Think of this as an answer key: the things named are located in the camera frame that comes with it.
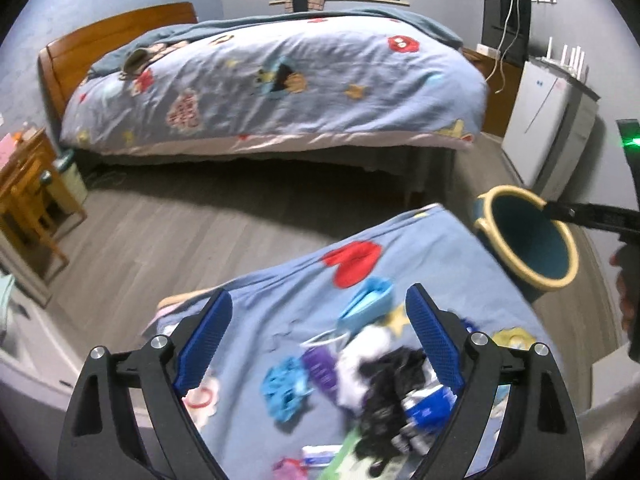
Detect white cable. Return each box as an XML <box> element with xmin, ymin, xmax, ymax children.
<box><xmin>487</xmin><ymin>0</ymin><xmax>522</xmax><ymax>94</ymax></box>

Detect dark grey bed skirt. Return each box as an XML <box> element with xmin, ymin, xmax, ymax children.
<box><xmin>75</xmin><ymin>137</ymin><xmax>456</xmax><ymax>206</ymax></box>

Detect blue printed blanket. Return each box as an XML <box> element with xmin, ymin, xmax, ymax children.
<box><xmin>142</xmin><ymin>203</ymin><xmax>601</xmax><ymax>480</ymax></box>

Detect blue and white packet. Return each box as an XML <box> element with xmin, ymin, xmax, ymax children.
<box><xmin>400</xmin><ymin>385</ymin><xmax>457</xmax><ymax>428</ymax></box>

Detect wooden bed headboard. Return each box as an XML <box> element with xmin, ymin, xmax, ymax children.
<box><xmin>39</xmin><ymin>2</ymin><xmax>198</xmax><ymax>116</ymax></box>

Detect wooden window sill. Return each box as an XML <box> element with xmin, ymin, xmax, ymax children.
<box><xmin>269</xmin><ymin>0</ymin><xmax>411</xmax><ymax>9</ymax></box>

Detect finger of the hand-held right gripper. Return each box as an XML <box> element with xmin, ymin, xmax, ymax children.
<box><xmin>545</xmin><ymin>201</ymin><xmax>640</xmax><ymax>235</ymax></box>

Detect teal blanket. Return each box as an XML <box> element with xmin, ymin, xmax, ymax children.
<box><xmin>87</xmin><ymin>7</ymin><xmax>463</xmax><ymax>78</ymax></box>

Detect teal bin with yellow rim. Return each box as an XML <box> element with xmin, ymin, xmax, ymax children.
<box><xmin>472</xmin><ymin>185</ymin><xmax>581</xmax><ymax>305</ymax></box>

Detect white tissue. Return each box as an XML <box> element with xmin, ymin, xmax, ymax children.
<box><xmin>335</xmin><ymin>325</ymin><xmax>397</xmax><ymax>411</ymax></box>

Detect beige cloth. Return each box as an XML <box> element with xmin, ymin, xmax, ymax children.
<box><xmin>121</xmin><ymin>46</ymin><xmax>156</xmax><ymax>77</ymax></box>

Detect white air purifier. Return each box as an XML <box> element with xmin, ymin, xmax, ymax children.
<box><xmin>501</xmin><ymin>57</ymin><xmax>601</xmax><ymax>202</ymax></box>

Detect bed with patterned blue duvet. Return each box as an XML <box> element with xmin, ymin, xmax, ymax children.
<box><xmin>60</xmin><ymin>12</ymin><xmax>490</xmax><ymax>156</ymax></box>

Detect white and blue tube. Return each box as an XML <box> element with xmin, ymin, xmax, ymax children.
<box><xmin>301</xmin><ymin>445</ymin><xmax>337</xmax><ymax>467</ymax></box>

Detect black monitor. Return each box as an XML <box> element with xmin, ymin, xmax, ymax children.
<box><xmin>482</xmin><ymin>0</ymin><xmax>532</xmax><ymax>66</ymax></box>

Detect pink wrapper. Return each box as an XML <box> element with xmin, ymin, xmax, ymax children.
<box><xmin>272</xmin><ymin>457</ymin><xmax>309</xmax><ymax>480</ymax></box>

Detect wooden nightstand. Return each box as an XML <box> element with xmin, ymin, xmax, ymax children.
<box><xmin>460</xmin><ymin>47</ymin><xmax>523</xmax><ymax>138</ymax></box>

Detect blue wrapper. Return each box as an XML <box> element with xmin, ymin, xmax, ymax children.
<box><xmin>260</xmin><ymin>357</ymin><xmax>313</xmax><ymax>421</ymax></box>

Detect purple packet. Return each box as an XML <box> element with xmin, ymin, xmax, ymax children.
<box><xmin>301</xmin><ymin>346</ymin><xmax>341</xmax><ymax>395</ymax></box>

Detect black plastic bag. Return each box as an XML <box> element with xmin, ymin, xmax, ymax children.
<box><xmin>355</xmin><ymin>347</ymin><xmax>436</xmax><ymax>480</ymax></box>

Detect green box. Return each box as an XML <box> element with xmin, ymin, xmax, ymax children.
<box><xmin>320</xmin><ymin>427</ymin><xmax>367</xmax><ymax>480</ymax></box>

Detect wooden chair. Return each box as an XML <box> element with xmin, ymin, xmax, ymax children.
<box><xmin>0</xmin><ymin>127</ymin><xmax>88</xmax><ymax>281</ymax></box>

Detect green bucket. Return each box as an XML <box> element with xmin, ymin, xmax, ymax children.
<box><xmin>52</xmin><ymin>155</ymin><xmax>89</xmax><ymax>202</ymax></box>

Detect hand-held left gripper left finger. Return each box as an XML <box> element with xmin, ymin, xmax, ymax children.
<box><xmin>57</xmin><ymin>290</ymin><xmax>234</xmax><ymax>480</ymax></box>

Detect white box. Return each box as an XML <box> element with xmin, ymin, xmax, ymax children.
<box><xmin>590</xmin><ymin>342</ymin><xmax>635</xmax><ymax>407</ymax></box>

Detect light blue hair clip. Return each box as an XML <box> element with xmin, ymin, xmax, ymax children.
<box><xmin>337</xmin><ymin>276</ymin><xmax>394</xmax><ymax>332</ymax></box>

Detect white router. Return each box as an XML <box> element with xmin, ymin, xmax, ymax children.
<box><xmin>544</xmin><ymin>37</ymin><xmax>587</xmax><ymax>81</ymax></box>

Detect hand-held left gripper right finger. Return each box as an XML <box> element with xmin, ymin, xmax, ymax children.
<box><xmin>405</xmin><ymin>282</ymin><xmax>586</xmax><ymax>480</ymax></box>

